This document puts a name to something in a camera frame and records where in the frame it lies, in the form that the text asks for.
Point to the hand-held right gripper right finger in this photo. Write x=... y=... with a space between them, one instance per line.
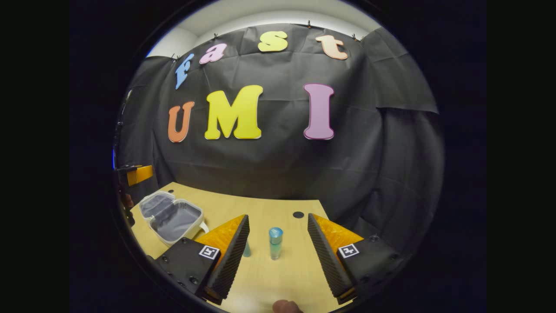
x=328 y=261

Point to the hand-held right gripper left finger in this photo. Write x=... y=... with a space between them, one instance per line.
x=228 y=261

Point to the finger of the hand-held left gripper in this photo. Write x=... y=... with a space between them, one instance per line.
x=139 y=175

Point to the blue cosmetic bottle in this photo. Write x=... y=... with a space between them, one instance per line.
x=276 y=243
x=247 y=250

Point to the white suitcase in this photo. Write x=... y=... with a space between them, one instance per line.
x=173 y=217

